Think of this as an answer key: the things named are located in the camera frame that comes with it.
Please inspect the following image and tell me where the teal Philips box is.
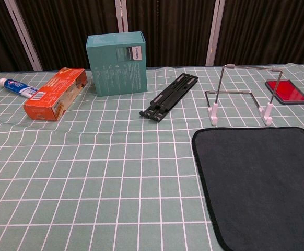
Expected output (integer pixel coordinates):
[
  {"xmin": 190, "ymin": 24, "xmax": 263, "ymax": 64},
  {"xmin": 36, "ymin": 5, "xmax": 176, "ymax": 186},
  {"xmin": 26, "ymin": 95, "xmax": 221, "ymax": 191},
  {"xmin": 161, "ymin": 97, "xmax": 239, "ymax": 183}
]
[{"xmin": 86, "ymin": 31, "xmax": 148, "ymax": 98}]

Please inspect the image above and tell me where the white partition post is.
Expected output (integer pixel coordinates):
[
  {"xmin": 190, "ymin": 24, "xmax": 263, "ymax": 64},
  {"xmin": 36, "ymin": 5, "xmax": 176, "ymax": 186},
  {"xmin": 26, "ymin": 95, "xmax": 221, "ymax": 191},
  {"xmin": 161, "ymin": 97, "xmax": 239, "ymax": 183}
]
[
  {"xmin": 205, "ymin": 0, "xmax": 226, "ymax": 66},
  {"xmin": 114, "ymin": 0, "xmax": 130, "ymax": 33},
  {"xmin": 4, "ymin": 0, "xmax": 43, "ymax": 72}
]

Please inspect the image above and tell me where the red pad in grey case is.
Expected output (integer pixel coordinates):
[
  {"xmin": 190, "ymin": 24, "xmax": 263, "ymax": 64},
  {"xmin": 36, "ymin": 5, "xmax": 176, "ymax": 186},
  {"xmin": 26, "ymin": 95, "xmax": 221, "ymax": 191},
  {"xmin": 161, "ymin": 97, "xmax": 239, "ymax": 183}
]
[{"xmin": 264, "ymin": 79, "xmax": 304, "ymax": 105}]

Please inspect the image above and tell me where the orange cardboard box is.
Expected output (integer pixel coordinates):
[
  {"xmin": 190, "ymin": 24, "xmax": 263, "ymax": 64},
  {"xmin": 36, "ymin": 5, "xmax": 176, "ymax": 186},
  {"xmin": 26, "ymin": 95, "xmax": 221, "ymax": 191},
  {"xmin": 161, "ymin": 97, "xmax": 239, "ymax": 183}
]
[{"xmin": 22, "ymin": 67, "xmax": 88, "ymax": 122}]

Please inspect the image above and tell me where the black folding stand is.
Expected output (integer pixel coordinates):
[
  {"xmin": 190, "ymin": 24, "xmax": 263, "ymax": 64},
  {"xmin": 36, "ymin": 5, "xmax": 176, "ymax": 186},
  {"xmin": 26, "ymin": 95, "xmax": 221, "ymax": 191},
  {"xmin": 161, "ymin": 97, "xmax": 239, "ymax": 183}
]
[{"xmin": 139, "ymin": 73, "xmax": 199, "ymax": 122}]

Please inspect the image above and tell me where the wire metal stand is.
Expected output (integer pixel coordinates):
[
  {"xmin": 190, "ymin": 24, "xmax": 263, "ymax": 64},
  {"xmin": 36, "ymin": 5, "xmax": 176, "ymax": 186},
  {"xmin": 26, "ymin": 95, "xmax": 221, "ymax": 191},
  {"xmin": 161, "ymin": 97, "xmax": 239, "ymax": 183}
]
[{"xmin": 205, "ymin": 64, "xmax": 283, "ymax": 127}]

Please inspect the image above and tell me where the white blue toothpaste tube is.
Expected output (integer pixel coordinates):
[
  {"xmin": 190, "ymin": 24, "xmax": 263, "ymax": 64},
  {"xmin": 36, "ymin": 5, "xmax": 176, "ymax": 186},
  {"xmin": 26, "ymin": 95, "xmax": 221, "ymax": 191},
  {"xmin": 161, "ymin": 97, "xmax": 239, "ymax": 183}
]
[{"xmin": 0, "ymin": 77, "xmax": 39, "ymax": 99}]

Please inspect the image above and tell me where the green checked tablecloth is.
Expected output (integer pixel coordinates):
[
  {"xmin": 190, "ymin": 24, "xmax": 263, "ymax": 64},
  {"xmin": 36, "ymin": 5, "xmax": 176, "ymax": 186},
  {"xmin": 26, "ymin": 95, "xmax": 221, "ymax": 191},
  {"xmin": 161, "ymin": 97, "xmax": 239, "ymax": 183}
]
[{"xmin": 0, "ymin": 62, "xmax": 304, "ymax": 251}]

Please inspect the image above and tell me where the blue cloth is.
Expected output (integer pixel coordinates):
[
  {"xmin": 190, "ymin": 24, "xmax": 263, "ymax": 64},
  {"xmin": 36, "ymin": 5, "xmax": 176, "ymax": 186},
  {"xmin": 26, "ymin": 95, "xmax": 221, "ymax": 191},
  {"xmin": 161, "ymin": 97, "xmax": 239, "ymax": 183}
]
[{"xmin": 191, "ymin": 126, "xmax": 304, "ymax": 251}]

